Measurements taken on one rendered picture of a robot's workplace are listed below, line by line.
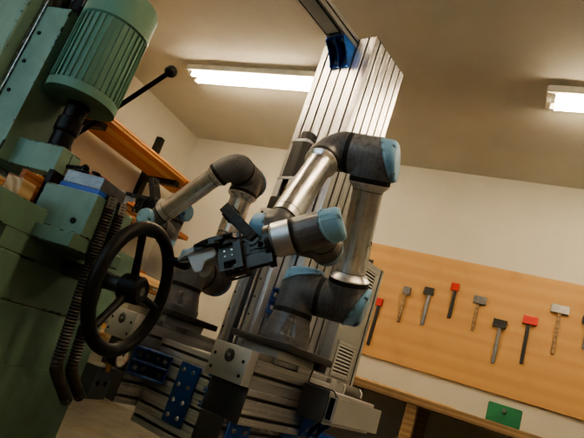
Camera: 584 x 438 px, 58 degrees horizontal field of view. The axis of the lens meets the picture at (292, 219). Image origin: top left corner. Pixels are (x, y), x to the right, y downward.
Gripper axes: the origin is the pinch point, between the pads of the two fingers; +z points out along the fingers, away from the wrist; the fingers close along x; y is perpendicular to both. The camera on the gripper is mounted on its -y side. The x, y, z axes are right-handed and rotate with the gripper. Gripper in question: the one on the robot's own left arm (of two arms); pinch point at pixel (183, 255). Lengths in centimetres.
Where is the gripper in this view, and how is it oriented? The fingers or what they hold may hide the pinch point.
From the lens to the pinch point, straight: 116.9
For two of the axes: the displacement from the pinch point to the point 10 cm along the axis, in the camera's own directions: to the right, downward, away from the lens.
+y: 1.8, 8.9, -4.2
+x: 2.3, 3.7, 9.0
